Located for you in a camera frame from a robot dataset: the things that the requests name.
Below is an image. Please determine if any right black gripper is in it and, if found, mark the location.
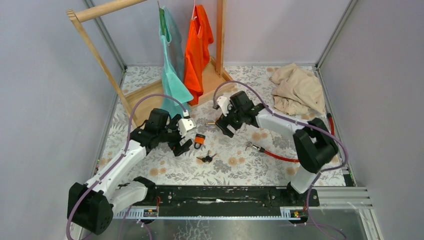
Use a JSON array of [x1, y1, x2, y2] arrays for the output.
[[215, 101, 244, 139]]

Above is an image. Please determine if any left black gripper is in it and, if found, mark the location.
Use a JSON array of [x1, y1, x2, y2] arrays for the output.
[[157, 115, 193, 157]]

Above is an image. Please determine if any brass padlock with key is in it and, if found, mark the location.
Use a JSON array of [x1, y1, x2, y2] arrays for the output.
[[205, 122, 217, 128]]

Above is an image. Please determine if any orange black padlock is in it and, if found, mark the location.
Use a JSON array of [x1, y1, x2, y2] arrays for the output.
[[193, 134, 206, 150]]

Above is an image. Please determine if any black key bunch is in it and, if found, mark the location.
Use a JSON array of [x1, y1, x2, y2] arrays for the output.
[[196, 150, 217, 164]]

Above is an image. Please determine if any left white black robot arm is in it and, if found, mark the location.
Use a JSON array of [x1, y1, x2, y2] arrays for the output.
[[67, 108, 196, 235]]

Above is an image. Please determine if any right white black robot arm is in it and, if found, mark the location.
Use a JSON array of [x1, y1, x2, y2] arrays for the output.
[[213, 91, 339, 206]]

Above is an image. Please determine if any floral patterned mat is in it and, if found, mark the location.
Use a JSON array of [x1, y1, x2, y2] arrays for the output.
[[98, 66, 346, 186]]

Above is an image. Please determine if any teal shirt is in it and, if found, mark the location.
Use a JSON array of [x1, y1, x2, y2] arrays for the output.
[[158, 6, 193, 117]]

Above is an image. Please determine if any wooden clothes rack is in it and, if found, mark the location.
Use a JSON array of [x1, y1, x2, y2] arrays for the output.
[[66, 0, 235, 115]]

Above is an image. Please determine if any orange shirt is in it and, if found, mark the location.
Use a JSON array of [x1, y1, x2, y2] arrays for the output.
[[183, 4, 214, 106]]

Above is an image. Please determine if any beige crumpled cloth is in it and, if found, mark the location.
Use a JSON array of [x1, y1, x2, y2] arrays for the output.
[[269, 63, 326, 115]]

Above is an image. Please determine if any white pink clothes hanger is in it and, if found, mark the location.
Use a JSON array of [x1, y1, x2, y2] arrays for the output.
[[191, 0, 202, 36]]

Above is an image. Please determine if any green clothes hanger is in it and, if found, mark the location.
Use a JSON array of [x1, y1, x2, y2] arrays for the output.
[[156, 0, 166, 36]]

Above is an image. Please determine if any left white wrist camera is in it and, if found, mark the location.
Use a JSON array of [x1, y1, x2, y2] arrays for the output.
[[177, 110, 197, 137]]

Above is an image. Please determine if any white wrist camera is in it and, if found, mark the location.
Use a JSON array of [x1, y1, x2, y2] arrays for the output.
[[177, 110, 197, 137], [212, 96, 231, 117]]

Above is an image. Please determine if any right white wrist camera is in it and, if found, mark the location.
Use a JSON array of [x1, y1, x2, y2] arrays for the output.
[[212, 96, 231, 117]]

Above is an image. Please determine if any red cable lock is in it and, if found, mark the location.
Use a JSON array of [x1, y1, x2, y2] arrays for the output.
[[245, 112, 335, 164]]

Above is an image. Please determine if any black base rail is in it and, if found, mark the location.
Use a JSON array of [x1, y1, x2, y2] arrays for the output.
[[127, 185, 320, 220]]

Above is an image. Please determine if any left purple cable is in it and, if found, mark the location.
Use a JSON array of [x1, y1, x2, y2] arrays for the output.
[[65, 93, 190, 240]]

